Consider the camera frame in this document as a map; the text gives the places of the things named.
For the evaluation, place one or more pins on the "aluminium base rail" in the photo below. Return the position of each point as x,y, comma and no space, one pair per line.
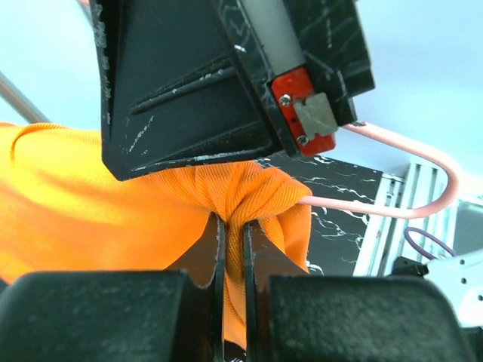
459,226

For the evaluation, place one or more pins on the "white metal clothes rack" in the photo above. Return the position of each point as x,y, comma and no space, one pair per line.
20,103

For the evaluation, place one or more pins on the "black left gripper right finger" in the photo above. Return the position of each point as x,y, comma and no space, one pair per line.
413,314

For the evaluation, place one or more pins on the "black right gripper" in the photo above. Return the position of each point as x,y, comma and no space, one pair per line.
185,83

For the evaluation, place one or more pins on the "orange trousers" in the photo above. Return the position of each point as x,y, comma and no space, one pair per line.
62,210

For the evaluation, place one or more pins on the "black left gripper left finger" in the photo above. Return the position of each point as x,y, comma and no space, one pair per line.
170,315

